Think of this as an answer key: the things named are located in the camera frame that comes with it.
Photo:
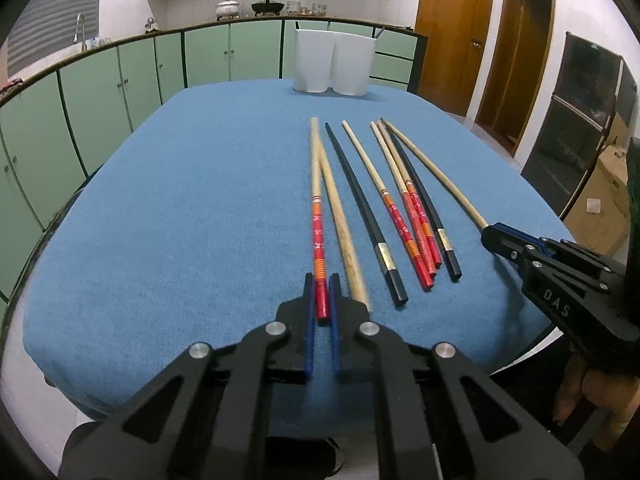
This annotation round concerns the white utensil holder cup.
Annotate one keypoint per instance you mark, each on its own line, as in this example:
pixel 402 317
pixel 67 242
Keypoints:
pixel 312 60
pixel 352 65

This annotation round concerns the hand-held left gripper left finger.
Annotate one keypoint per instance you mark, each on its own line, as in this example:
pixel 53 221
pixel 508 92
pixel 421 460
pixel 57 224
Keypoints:
pixel 309 340

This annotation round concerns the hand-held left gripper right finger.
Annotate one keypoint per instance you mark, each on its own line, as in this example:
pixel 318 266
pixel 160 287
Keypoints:
pixel 337 345

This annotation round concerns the dark thin stick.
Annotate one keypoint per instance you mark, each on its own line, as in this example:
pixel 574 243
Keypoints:
pixel 380 33

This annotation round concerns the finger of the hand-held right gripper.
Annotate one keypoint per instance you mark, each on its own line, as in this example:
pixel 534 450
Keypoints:
pixel 502 246
pixel 525 239

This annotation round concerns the pink cloth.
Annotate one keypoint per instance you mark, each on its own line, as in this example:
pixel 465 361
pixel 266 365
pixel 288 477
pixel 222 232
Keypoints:
pixel 12 83

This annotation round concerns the wooden door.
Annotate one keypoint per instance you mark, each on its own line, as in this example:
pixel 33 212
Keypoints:
pixel 450 40
pixel 515 70

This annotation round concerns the small metal teapot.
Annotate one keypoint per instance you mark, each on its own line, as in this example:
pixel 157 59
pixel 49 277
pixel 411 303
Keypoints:
pixel 151 25

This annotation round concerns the grey window blind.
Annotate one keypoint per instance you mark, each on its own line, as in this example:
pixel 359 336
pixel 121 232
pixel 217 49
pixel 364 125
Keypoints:
pixel 55 15

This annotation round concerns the cardboard box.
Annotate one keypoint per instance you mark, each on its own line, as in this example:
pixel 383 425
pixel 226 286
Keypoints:
pixel 605 200

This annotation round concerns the silver cooking pot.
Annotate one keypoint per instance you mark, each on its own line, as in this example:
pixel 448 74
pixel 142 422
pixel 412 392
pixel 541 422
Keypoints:
pixel 227 9

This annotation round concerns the red patterned wooden chopstick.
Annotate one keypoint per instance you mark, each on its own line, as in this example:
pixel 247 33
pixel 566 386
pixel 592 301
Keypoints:
pixel 399 227
pixel 318 240
pixel 417 215
pixel 407 210

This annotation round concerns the thin plain wooden chopstick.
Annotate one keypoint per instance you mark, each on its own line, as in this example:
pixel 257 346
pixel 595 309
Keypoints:
pixel 438 175

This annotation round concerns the black glass cabinet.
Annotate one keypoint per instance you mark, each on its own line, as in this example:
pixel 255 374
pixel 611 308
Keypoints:
pixel 575 125

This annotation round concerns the blue tablecloth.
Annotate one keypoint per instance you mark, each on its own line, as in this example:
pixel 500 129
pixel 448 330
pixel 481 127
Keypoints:
pixel 200 210

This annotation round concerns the black chopstick with metal band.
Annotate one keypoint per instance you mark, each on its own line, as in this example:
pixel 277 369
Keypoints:
pixel 443 241
pixel 365 210

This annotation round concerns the person's right hand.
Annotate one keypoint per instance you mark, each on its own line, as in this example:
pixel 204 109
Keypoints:
pixel 600 395

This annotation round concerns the metal sink faucet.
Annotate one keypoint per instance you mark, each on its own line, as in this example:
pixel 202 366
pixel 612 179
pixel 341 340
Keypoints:
pixel 80 30

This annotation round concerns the thick plain wooden chopstick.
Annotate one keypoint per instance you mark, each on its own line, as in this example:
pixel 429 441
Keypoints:
pixel 340 220

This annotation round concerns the green base cabinets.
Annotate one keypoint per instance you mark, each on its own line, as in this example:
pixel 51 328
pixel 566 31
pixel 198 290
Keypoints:
pixel 100 100

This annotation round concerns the black wok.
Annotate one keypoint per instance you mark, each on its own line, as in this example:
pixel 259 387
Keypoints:
pixel 267 7

